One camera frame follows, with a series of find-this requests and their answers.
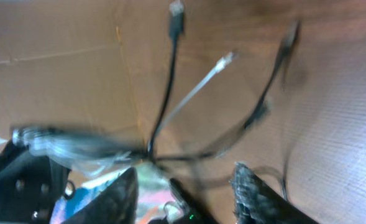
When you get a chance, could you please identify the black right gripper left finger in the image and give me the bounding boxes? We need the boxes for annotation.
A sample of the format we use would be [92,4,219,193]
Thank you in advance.
[63,167,139,224]

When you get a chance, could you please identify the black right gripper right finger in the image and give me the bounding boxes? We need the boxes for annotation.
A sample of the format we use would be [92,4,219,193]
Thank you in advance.
[231,162,317,224]

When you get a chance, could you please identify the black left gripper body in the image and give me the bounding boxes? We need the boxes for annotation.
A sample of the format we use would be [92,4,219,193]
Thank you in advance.
[0,141,71,224]

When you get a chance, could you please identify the white usb cable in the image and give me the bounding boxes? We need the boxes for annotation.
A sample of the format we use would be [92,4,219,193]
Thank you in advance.
[11,51,238,178]

